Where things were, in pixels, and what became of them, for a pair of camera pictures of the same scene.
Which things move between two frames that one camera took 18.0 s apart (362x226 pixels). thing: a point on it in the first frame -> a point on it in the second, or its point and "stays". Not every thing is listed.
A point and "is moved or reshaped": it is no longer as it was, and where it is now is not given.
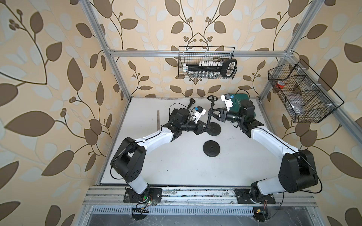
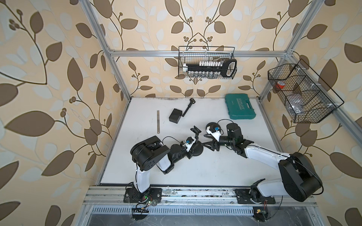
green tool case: (236, 100) stays
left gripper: (199, 126) -> (189, 154)
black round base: (211, 148) is moved or reshaped
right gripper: (222, 115) -> (212, 145)
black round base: (215, 130) stays
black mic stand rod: (211, 98) is moved or reshaped
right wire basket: (307, 98) stays
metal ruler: (158, 125) stays
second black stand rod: (192, 101) stays
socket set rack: (226, 67) stays
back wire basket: (213, 62) stays
